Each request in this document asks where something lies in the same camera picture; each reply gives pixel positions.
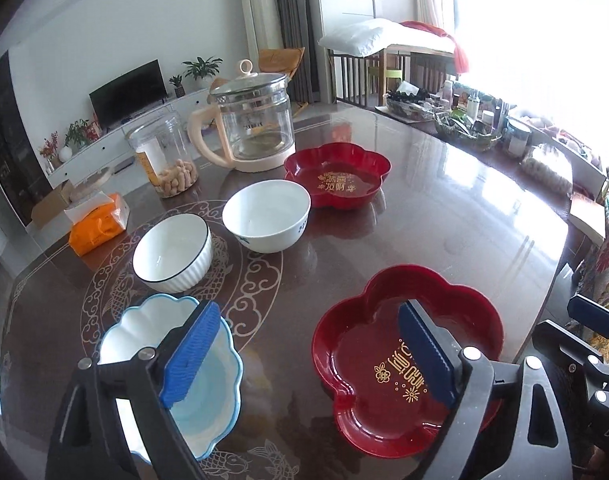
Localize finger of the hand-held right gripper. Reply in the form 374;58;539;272
567;293;609;334
532;319;609;391

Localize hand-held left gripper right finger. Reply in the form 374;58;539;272
397;299;578;480

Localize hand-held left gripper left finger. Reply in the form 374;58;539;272
44;300;222;480

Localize blue scalloped bowl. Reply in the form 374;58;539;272
95;294;244;462

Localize red flower-shaped plate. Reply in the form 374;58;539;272
283;142;391;210
311;265;505;461

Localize white ribbed bowl black rim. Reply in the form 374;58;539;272
132;213;213;294

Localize white bowl blue print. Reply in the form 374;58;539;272
222;181;311;254

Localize floral cloth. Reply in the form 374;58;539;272
578;210;609;313

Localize white book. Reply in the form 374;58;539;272
568;194;608;247

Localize clear bag of nuts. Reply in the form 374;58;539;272
521;144;573;197

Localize orange tissue packet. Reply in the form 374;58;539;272
68;192;131;255

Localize glass storage jar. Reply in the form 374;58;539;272
503;117;533;157

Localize clear plastic snack jar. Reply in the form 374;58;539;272
124;112;201;198

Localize cardboard box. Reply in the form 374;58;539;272
31;180;75;226

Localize white television cabinet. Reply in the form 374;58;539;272
47;87;220;187

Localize red flower arrangement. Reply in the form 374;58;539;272
38;132;61;172

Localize basket of small bottles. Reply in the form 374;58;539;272
387;81;451;122

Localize green leafy plant red pot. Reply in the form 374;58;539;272
64;119;99;149

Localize black television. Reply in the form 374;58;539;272
89;60;168;128

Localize dark display cabinet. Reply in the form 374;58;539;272
0;52;53;227

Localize wooden crib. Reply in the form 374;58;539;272
329;42;458;109

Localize large green potted plant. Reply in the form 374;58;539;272
183;56;223;89

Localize red cloth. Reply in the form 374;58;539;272
401;21;470;74

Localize orange lounge chair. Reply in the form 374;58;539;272
258;47;305;82

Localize white pillow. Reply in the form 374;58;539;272
318;17;411;58

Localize grey curtain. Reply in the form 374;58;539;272
264;0;321;106

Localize white standing air conditioner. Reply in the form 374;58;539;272
238;0;285;81

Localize glass kettle cream handle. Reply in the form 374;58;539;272
187;59;296;173

